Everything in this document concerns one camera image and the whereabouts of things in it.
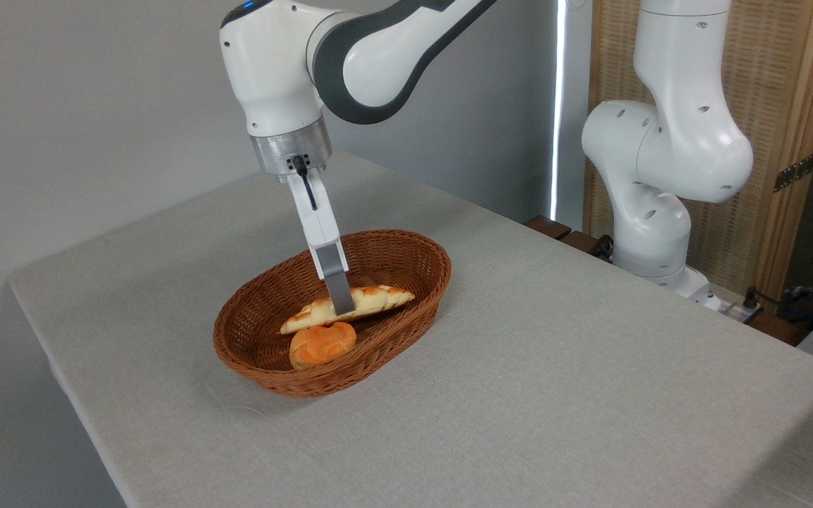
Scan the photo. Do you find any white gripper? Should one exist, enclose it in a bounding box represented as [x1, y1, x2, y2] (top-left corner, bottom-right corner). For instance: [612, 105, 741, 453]
[279, 167, 357, 317]

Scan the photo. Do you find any long braided bread loaf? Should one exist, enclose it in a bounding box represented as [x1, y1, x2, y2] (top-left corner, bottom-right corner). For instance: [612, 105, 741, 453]
[279, 284, 416, 335]

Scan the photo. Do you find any round orange bread roll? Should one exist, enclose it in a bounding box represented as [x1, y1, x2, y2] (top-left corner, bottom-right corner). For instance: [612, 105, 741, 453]
[289, 322, 358, 370]

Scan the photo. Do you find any brown oval wicker basket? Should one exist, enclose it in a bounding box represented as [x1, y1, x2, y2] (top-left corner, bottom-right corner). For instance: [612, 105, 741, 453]
[212, 229, 452, 399]

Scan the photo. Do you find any grey tablecloth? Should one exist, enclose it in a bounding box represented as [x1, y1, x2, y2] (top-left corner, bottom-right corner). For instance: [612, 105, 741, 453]
[8, 150, 813, 508]

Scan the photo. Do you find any dark brown wooden block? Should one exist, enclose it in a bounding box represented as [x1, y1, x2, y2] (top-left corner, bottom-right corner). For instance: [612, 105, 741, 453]
[524, 215, 573, 241]
[560, 230, 613, 263]

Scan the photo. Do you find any white power strip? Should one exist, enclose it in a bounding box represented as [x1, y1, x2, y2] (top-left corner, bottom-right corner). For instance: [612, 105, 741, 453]
[703, 292, 764, 325]

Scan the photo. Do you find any dark metal screen hinge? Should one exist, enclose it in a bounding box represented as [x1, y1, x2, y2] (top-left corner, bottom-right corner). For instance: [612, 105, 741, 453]
[773, 151, 813, 193]

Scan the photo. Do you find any wooden woven folding screen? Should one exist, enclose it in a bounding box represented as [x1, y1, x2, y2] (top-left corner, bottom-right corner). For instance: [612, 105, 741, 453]
[582, 0, 813, 306]

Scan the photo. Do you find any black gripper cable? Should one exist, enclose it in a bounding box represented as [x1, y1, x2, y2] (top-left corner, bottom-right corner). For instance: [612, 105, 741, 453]
[291, 156, 319, 212]

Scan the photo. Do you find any black power cable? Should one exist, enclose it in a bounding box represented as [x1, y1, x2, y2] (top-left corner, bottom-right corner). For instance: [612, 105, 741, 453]
[744, 285, 813, 332]

